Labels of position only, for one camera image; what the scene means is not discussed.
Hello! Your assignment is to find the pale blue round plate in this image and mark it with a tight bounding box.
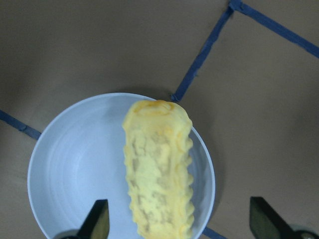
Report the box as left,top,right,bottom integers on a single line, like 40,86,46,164
27,93,216,239

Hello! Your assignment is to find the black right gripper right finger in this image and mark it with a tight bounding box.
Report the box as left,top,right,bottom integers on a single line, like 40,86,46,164
249,197,302,239

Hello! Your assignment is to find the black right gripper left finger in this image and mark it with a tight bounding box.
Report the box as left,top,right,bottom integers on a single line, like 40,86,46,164
77,199,110,239

